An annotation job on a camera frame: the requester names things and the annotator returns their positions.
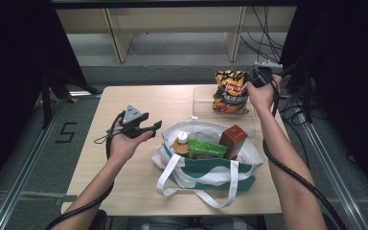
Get yellow black chips bag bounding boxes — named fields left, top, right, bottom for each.
left=212, top=69, right=252, bottom=115

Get brown carton box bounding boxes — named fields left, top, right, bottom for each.
left=218, top=124, right=249, bottom=161

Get orange juice bottle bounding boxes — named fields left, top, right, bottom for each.
left=172, top=131, right=193, bottom=157

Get person's left hand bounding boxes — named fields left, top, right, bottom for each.
left=109, top=118, right=154, bottom=164

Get green snack packet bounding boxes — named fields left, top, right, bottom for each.
left=187, top=137, right=228, bottom=160

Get metal floor rail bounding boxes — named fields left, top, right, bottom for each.
left=0, top=99, right=67, bottom=230
left=300, top=123, right=368, bottom=230

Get left hand-held gripper cable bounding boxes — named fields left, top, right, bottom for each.
left=46, top=109, right=127, bottom=230

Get clear plastic tray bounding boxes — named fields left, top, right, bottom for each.
left=191, top=85, right=261, bottom=129

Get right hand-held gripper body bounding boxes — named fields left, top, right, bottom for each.
left=250, top=61, right=284, bottom=88

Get bundle of black cables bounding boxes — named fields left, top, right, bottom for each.
left=239, top=6, right=286, bottom=65

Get black chair armrest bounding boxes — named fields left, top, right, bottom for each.
left=89, top=209, right=108, bottom=230

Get hand-held gripper cable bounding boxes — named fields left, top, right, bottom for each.
left=262, top=76, right=349, bottom=230
left=46, top=109, right=127, bottom=230

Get black curtain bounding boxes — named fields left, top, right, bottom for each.
left=0, top=0, right=90, bottom=205
left=277, top=0, right=368, bottom=205

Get black metal stand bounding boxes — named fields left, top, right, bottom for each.
left=40, top=68, right=103, bottom=129
left=281, top=59, right=314, bottom=125

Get beige wooden desk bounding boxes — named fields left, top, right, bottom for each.
left=56, top=6, right=298, bottom=64

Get right hand-held gripper cable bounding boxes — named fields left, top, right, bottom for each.
left=262, top=76, right=349, bottom=230

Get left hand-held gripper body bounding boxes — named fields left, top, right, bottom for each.
left=121, top=104, right=148, bottom=139

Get black floor cables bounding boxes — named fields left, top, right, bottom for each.
left=277, top=92, right=311, bottom=128

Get person's right hand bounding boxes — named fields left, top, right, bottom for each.
left=247, top=74, right=283, bottom=113

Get white green orange tote bag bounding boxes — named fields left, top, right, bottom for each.
left=150, top=116, right=265, bottom=209

